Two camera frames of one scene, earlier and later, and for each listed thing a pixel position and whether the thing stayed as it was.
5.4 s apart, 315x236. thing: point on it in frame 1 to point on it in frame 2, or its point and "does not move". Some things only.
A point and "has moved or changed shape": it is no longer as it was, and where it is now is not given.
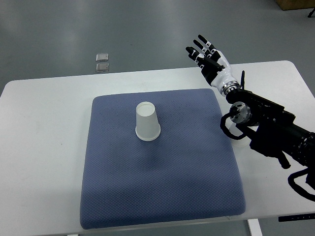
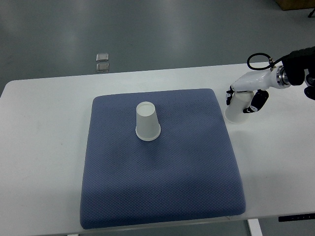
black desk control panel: (296, 217) does not move
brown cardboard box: (295, 4) does not move
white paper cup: (240, 146) has moved or changed shape
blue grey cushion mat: (191, 170) does not move
